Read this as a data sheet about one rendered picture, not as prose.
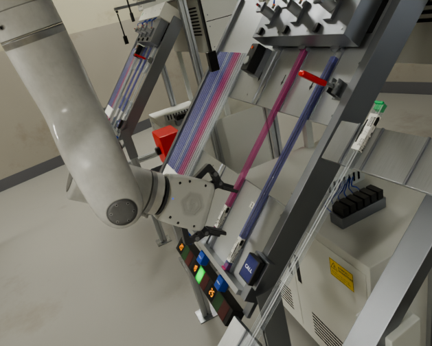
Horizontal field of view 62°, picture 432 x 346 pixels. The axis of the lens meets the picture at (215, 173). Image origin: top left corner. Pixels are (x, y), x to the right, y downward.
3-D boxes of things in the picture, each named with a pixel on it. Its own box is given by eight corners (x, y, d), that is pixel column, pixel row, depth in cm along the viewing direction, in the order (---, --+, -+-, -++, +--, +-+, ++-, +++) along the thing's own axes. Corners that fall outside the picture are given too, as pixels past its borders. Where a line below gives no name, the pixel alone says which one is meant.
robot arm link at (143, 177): (158, 181, 61) (146, 163, 69) (79, 161, 55) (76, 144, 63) (141, 224, 63) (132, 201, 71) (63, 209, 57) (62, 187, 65)
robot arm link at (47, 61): (64, 21, 42) (158, 218, 57) (62, 22, 56) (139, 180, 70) (-13, 49, 40) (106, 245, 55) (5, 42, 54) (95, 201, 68)
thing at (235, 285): (262, 300, 75) (235, 294, 72) (169, 190, 132) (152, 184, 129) (264, 294, 75) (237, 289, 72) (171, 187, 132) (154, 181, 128)
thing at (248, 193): (255, 292, 74) (243, 290, 72) (165, 185, 131) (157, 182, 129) (297, 212, 72) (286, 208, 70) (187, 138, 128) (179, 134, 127)
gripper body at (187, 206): (152, 224, 64) (206, 234, 70) (168, 170, 64) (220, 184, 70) (141, 215, 71) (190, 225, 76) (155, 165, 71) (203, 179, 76)
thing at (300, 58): (216, 235, 88) (211, 234, 87) (214, 233, 89) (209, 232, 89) (311, 44, 82) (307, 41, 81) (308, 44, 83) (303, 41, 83)
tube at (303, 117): (229, 271, 79) (224, 270, 78) (226, 268, 80) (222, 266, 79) (338, 59, 73) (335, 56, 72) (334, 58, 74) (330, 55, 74)
